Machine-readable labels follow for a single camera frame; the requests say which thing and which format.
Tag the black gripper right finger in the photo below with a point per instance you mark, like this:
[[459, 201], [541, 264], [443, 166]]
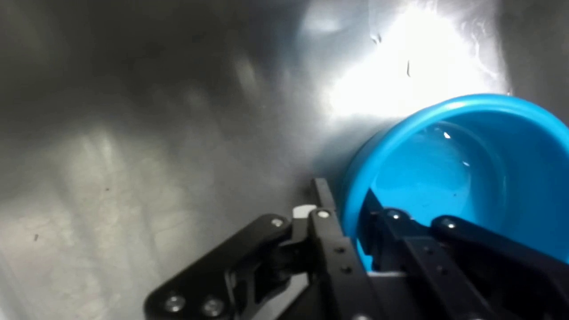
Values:
[[454, 269]]

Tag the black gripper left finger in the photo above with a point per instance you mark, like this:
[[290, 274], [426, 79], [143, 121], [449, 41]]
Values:
[[235, 280]]

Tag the blue pan green handle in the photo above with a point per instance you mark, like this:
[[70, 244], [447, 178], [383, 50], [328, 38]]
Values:
[[495, 160]]

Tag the stainless steel sink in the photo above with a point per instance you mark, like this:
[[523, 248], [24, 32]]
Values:
[[139, 134]]

